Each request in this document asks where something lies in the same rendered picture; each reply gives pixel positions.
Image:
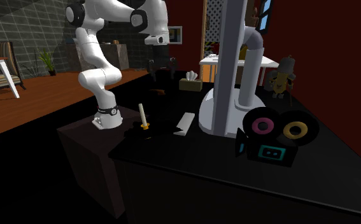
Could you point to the black table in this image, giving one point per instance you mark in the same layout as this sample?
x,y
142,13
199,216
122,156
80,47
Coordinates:
x,y
217,186

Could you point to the yellow banana figure with hat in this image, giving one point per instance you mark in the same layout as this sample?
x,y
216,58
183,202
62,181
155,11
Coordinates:
x,y
281,79

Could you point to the green potted plant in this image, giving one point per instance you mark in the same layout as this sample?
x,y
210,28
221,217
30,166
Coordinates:
x,y
47,61

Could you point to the large white grey stand appliance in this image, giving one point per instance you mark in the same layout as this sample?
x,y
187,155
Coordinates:
x,y
229,93

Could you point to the cream candle with yellow holder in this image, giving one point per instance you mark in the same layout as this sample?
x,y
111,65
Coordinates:
x,y
143,116

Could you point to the dark robot stand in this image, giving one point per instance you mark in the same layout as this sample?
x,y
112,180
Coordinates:
x,y
88,155

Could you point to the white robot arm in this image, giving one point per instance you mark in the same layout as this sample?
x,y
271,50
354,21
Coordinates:
x,y
92,59

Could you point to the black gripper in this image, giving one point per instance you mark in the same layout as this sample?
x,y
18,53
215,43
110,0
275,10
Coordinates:
x,y
161,56

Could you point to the blue window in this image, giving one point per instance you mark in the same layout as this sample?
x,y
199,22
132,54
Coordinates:
x,y
264,15

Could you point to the striped armchair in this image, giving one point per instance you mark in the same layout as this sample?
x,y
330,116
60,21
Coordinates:
x,y
0,69

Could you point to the framed wall picture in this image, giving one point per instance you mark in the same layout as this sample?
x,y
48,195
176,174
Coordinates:
x,y
175,34

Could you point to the patterned door with wooden frame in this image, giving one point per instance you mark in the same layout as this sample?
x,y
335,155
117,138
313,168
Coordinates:
x,y
212,28

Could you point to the white flat remote control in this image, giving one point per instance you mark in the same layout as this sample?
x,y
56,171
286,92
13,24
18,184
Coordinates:
x,y
185,123

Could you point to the brown stone sideboard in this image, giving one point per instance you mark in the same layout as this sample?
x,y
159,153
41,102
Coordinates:
x,y
118,56

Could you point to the olive tissue box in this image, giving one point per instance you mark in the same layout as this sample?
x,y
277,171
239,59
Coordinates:
x,y
191,83

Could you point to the white background table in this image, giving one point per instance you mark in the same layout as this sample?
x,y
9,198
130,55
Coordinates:
x,y
268,63

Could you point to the black toy film camera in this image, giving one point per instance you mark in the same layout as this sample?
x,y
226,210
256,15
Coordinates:
x,y
274,136

